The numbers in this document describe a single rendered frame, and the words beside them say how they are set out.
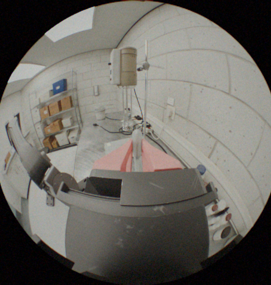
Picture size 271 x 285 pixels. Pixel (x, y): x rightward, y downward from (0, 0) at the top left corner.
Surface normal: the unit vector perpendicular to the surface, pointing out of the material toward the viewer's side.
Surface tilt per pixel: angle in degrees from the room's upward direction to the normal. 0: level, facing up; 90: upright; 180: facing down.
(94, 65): 90
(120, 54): 90
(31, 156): 38
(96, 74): 90
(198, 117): 90
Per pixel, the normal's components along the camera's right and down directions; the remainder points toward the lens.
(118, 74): 0.38, 0.54
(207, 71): -0.92, 0.22
